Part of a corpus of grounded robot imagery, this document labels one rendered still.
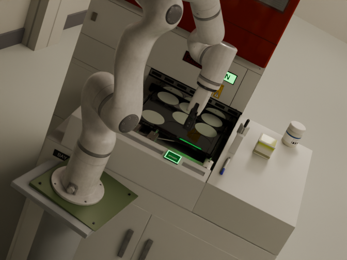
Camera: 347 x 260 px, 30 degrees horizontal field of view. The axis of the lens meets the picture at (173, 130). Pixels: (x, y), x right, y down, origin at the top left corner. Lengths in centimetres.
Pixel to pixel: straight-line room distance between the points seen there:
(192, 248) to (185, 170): 32
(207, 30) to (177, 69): 84
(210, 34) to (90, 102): 44
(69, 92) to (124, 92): 116
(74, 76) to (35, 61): 166
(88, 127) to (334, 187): 300
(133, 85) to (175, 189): 55
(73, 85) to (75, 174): 97
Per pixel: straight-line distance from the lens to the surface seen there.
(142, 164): 236
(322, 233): 428
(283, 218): 235
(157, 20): 180
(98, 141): 208
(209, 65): 220
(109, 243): 260
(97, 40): 295
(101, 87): 203
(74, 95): 310
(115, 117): 197
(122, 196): 231
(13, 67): 454
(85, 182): 218
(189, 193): 236
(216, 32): 206
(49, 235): 233
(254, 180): 246
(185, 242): 248
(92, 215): 218
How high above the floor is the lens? 220
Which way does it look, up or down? 29 degrees down
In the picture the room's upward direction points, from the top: 24 degrees clockwise
